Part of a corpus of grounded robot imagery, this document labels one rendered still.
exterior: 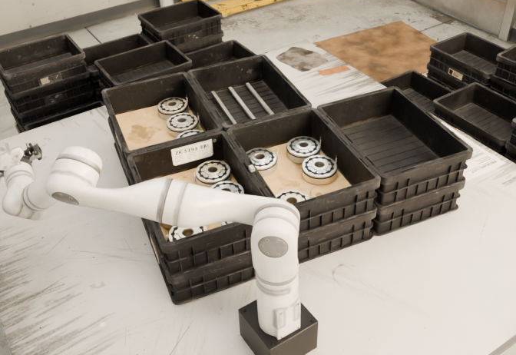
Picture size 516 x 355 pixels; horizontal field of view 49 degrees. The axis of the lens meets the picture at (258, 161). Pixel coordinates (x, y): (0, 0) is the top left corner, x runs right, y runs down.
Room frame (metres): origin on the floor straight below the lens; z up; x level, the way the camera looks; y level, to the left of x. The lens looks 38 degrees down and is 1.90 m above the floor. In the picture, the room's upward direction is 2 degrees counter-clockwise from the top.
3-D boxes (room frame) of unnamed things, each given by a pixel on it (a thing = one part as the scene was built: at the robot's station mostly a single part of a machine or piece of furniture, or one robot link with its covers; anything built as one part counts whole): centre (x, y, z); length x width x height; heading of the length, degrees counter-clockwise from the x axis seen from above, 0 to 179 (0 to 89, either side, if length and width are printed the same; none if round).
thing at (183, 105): (1.68, 0.28, 0.86); 0.10 x 0.10 x 0.01
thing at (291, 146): (1.41, -0.14, 0.86); 0.10 x 0.10 x 0.01
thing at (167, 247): (1.18, 0.16, 0.92); 0.40 x 0.30 x 0.02; 21
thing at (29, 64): (2.66, 1.09, 0.37); 0.40 x 0.30 x 0.45; 122
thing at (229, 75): (1.66, 0.03, 0.87); 0.40 x 0.30 x 0.11; 21
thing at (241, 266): (1.18, 0.16, 0.76); 0.40 x 0.30 x 0.12; 21
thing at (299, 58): (2.28, -0.21, 0.71); 0.22 x 0.19 x 0.01; 32
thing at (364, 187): (1.28, -0.12, 0.92); 0.40 x 0.30 x 0.02; 21
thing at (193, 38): (3.07, 0.41, 0.37); 0.40 x 0.30 x 0.45; 122
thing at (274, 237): (0.82, -0.03, 1.05); 0.09 x 0.09 x 0.17; 80
